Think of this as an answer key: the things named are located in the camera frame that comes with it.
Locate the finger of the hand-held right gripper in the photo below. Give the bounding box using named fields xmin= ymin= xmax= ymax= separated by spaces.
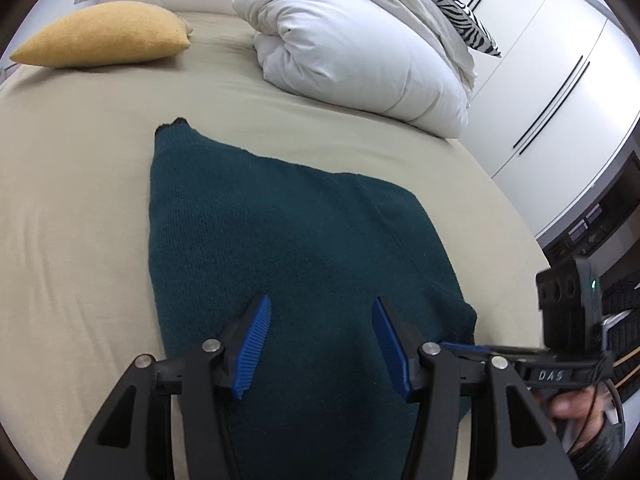
xmin=441 ymin=341 xmax=547 ymax=362

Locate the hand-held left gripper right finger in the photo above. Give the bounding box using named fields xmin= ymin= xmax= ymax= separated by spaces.
xmin=371 ymin=296 xmax=576 ymax=480

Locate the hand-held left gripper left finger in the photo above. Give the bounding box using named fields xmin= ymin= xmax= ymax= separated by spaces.
xmin=62 ymin=294 xmax=273 ymax=480

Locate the dark green knit sweater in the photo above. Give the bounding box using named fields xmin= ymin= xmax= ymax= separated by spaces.
xmin=148 ymin=117 xmax=478 ymax=480

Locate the person's right forearm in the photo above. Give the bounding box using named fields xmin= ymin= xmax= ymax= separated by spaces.
xmin=567 ymin=422 xmax=631 ymax=480

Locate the person's right hand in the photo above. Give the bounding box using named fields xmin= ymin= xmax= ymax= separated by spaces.
xmin=548 ymin=387 xmax=609 ymax=442

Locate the beige bed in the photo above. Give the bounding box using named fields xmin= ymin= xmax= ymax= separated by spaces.
xmin=0 ymin=10 xmax=556 ymax=480

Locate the white folded duvet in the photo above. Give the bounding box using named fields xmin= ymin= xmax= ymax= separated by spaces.
xmin=232 ymin=0 xmax=477 ymax=139

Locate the zebra striped pillow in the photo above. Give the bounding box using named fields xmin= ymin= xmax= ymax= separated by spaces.
xmin=389 ymin=0 xmax=502 ymax=59

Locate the mustard yellow pillow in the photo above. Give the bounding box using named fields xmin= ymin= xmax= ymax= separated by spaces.
xmin=10 ymin=1 xmax=194 ymax=68

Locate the black cable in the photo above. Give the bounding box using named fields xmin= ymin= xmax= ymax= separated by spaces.
xmin=575 ymin=377 xmax=628 ymax=461

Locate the white wardrobe with black handles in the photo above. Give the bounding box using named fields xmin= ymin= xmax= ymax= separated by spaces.
xmin=440 ymin=0 xmax=640 ymax=238

